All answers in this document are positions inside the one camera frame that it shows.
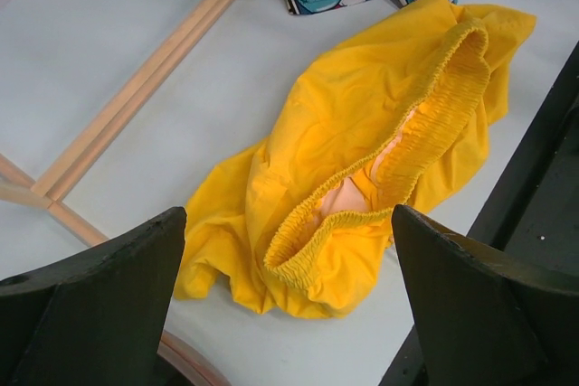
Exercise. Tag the yellow shorts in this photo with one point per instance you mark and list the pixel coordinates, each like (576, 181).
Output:
(397, 114)

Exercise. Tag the wooden clothes rack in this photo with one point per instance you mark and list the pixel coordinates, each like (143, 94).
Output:
(66, 171)

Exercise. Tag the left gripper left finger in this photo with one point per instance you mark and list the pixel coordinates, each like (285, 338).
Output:
(96, 317)

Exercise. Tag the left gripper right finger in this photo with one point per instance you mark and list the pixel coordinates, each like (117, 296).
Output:
(483, 317)

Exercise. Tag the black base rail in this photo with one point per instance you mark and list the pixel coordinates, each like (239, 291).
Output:
(532, 212)

